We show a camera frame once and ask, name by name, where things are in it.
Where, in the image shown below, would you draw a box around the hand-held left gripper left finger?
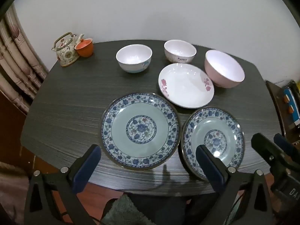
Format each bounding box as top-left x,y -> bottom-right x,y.
23,144 -> 104,225

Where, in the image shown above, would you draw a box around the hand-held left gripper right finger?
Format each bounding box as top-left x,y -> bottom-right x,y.
196,145 -> 275,225

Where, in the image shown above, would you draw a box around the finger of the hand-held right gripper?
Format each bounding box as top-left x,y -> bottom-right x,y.
274,133 -> 300,163
251,133 -> 293,169

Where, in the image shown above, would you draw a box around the small blue floral plate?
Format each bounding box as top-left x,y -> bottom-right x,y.
178,107 -> 246,182

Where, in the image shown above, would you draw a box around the large blue floral plate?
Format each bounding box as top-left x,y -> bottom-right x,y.
100,93 -> 181,170

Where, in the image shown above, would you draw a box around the white plate with pink flowers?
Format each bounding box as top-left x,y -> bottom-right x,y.
158,63 -> 215,109

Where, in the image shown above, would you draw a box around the pink bowl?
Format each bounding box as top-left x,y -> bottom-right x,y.
204,50 -> 245,89

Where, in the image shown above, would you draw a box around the white bowl with lettering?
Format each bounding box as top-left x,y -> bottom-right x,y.
163,40 -> 197,64

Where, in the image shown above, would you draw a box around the white bowl with blue print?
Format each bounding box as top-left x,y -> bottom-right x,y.
116,44 -> 153,74

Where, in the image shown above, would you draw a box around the blue box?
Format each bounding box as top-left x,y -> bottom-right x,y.
282,88 -> 300,126

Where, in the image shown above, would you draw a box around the fluffy green clothing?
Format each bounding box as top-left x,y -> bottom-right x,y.
109,194 -> 153,225

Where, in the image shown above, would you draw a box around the dark pants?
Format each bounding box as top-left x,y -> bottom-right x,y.
127,192 -> 211,225

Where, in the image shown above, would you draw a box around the pinkish grey cloth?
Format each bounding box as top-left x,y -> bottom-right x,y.
0,162 -> 31,225

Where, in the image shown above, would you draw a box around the floral ceramic teapot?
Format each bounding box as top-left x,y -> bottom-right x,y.
52,32 -> 84,67

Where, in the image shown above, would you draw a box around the orange cup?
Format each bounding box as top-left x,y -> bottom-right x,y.
74,38 -> 94,57

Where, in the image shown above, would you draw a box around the patterned curtain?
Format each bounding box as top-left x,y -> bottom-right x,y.
0,9 -> 50,115

